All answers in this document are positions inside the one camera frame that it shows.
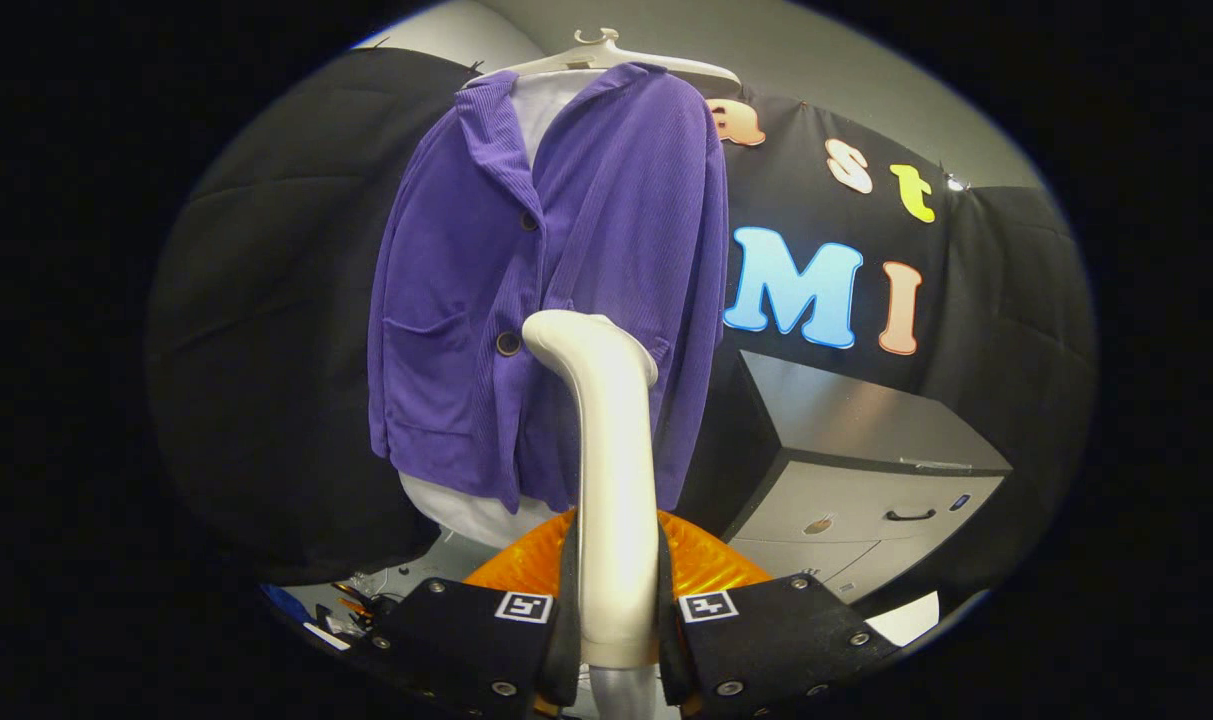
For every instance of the white undershirt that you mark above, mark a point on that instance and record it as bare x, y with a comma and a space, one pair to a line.
466, 510

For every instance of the ceiling light panel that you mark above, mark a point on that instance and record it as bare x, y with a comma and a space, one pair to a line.
956, 182

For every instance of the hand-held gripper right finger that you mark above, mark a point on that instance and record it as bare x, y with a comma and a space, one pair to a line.
776, 650

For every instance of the clear plastic packet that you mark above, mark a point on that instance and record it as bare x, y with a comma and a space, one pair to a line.
366, 581

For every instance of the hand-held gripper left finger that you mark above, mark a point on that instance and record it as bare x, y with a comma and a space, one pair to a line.
466, 645

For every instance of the white card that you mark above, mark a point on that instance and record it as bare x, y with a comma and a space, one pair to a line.
326, 636

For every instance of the white clothes hanger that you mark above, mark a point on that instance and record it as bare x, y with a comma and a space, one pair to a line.
586, 60

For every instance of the blue cloth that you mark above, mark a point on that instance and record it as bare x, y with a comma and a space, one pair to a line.
286, 602

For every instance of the white sheet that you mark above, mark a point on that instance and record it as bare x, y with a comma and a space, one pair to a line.
911, 620

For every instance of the grey drawer cabinet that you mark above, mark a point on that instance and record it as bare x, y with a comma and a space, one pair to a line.
846, 420

